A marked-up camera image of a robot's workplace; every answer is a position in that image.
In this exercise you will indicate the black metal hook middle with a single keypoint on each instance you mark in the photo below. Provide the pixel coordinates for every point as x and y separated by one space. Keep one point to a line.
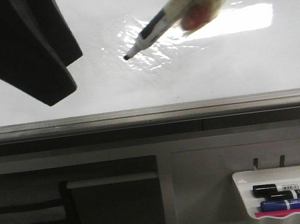
282 161

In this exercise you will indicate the black metal hook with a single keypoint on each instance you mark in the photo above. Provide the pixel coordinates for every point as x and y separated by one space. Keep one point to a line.
282 161
255 164

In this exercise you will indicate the white plastic marker tray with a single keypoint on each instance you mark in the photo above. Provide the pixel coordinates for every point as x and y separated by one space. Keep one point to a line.
244 181

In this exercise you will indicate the blue capped marker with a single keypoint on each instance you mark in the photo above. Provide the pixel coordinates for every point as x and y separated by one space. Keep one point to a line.
275 205

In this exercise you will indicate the black capped marker top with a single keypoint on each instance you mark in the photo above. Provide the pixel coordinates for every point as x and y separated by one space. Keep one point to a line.
266 189

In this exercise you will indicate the black metal hook left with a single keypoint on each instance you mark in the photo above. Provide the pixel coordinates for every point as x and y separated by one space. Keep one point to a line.
255 164

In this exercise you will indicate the white whiteboard with grey frame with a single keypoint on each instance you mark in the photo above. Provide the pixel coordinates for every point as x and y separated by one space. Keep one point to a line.
242 68

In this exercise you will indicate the black whiteboard marker with tape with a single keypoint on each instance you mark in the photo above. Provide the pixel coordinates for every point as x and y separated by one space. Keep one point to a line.
192 14

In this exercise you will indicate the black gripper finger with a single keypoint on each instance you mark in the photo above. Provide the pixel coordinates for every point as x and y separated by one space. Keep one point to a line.
36 47

